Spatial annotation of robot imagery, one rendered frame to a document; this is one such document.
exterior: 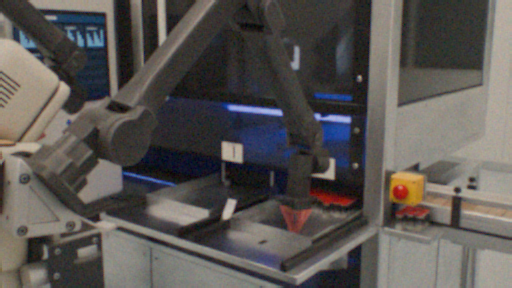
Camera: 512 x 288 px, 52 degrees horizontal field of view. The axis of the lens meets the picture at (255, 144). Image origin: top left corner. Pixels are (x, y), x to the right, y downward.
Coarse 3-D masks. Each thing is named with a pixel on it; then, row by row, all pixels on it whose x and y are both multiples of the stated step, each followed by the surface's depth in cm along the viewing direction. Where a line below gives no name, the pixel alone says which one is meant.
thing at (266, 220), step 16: (256, 208) 152; (272, 208) 158; (240, 224) 141; (256, 224) 138; (272, 224) 146; (304, 224) 146; (320, 224) 146; (336, 224) 137; (288, 240) 132; (304, 240) 129
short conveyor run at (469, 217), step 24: (432, 192) 148; (456, 192) 140; (480, 192) 146; (432, 216) 146; (456, 216) 141; (480, 216) 138; (504, 216) 138; (456, 240) 143; (480, 240) 139; (504, 240) 136
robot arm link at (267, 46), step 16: (272, 0) 99; (272, 16) 100; (256, 32) 104; (272, 32) 102; (256, 48) 108; (272, 48) 108; (272, 64) 109; (288, 64) 113; (272, 80) 113; (288, 80) 114; (288, 96) 116; (288, 112) 120; (304, 112) 122; (288, 128) 126; (304, 128) 123; (320, 128) 128; (304, 144) 127
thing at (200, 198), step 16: (208, 176) 185; (160, 192) 168; (176, 192) 173; (192, 192) 176; (208, 192) 176; (224, 192) 176; (240, 192) 176; (256, 192) 165; (272, 192) 172; (160, 208) 160; (176, 208) 156; (192, 208) 152; (208, 208) 160; (224, 208) 153
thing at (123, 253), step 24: (456, 168) 210; (480, 168) 221; (120, 240) 220; (144, 240) 210; (408, 240) 164; (120, 264) 222; (144, 264) 212; (168, 264) 203; (192, 264) 195; (216, 264) 187; (408, 264) 166; (432, 264) 186; (456, 264) 211
